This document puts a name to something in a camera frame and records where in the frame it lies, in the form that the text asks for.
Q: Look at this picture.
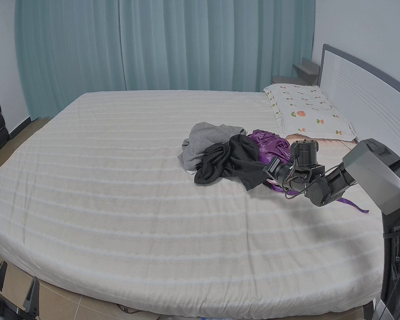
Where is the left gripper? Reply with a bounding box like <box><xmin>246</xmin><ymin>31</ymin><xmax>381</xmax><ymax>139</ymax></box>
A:
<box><xmin>0</xmin><ymin>260</ymin><xmax>41</xmax><ymax>320</ymax></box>

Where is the grey garment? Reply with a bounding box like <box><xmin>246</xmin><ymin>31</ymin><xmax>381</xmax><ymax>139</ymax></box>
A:
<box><xmin>177</xmin><ymin>122</ymin><xmax>247</xmax><ymax>174</ymax></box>

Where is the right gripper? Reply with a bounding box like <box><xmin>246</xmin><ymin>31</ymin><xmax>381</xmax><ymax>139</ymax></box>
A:
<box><xmin>263</xmin><ymin>157</ymin><xmax>299</xmax><ymax>189</ymax></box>

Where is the grey bedside table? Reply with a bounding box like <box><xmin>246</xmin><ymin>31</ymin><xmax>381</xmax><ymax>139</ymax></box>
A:
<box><xmin>272</xmin><ymin>58</ymin><xmax>320</xmax><ymax>86</ymax></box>

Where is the purple garment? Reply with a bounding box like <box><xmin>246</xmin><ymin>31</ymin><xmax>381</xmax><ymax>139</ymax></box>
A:
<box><xmin>247</xmin><ymin>129</ymin><xmax>370</xmax><ymax>214</ymax></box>

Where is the white printed pillow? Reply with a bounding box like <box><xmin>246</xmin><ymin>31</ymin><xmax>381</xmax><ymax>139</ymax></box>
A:
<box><xmin>264</xmin><ymin>84</ymin><xmax>358</xmax><ymax>142</ymax></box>

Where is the black T-shirt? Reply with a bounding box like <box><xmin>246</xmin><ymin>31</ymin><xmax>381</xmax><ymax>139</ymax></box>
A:
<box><xmin>194</xmin><ymin>134</ymin><xmax>270</xmax><ymax>191</ymax></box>

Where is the bed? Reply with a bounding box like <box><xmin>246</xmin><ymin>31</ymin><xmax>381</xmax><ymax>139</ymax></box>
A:
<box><xmin>0</xmin><ymin>44</ymin><xmax>400</xmax><ymax>317</ymax></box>

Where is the blue-green curtain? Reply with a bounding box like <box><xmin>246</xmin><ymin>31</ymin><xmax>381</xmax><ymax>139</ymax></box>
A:
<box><xmin>118</xmin><ymin>0</ymin><xmax>315</xmax><ymax>92</ymax></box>
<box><xmin>15</xmin><ymin>0</ymin><xmax>127</xmax><ymax>121</ymax></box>

